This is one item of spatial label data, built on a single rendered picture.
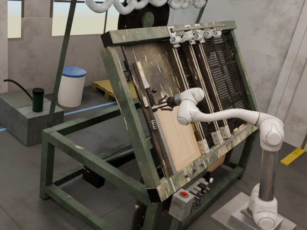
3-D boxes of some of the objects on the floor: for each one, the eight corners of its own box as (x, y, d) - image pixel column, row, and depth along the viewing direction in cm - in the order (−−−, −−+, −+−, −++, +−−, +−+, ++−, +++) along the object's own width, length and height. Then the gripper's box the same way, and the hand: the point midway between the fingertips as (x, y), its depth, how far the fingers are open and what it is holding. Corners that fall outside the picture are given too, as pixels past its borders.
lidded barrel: (75, 95, 610) (78, 65, 586) (88, 106, 579) (91, 74, 556) (50, 98, 581) (52, 66, 558) (62, 109, 551) (65, 76, 527)
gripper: (172, 92, 245) (146, 100, 260) (177, 110, 245) (152, 117, 261) (177, 90, 250) (152, 98, 266) (182, 107, 251) (158, 114, 266)
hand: (156, 106), depth 261 cm, fingers closed
